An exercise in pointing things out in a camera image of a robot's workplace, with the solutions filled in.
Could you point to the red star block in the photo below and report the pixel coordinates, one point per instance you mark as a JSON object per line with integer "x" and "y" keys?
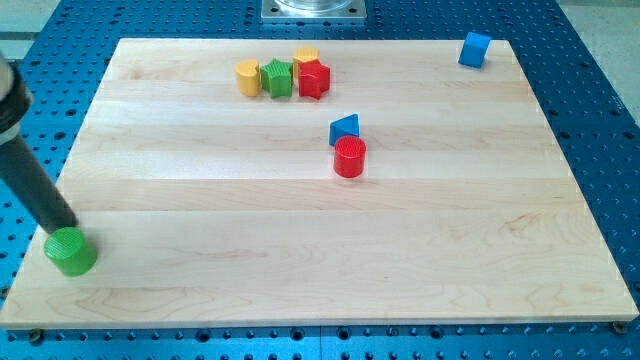
{"x": 314, "y": 79}

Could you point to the green star block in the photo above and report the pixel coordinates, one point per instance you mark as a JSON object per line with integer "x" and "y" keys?
{"x": 276, "y": 78}

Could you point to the yellow heart block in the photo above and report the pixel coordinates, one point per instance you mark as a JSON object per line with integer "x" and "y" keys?
{"x": 248, "y": 77}

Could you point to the red cylinder block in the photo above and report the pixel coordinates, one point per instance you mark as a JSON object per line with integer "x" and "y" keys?
{"x": 349, "y": 156}

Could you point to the blue triangle block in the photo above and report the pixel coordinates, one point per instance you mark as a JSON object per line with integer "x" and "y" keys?
{"x": 346, "y": 126}

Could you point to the wooden board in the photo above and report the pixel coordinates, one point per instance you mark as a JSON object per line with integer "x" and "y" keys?
{"x": 209, "y": 208}

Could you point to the yellow pentagon block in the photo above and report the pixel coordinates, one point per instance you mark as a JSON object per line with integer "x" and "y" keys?
{"x": 302, "y": 55}

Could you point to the blue cube block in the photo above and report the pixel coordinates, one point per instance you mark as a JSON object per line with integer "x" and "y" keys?
{"x": 474, "y": 49}

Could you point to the green cylinder block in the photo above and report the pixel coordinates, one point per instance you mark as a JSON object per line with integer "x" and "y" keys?
{"x": 70, "y": 251}

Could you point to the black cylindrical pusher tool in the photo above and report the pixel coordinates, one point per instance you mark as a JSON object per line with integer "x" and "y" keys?
{"x": 20, "y": 169}

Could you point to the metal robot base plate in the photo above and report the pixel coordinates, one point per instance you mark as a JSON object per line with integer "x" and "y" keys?
{"x": 282, "y": 10}

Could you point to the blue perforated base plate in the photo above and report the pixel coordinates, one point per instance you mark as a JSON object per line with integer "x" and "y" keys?
{"x": 596, "y": 132}

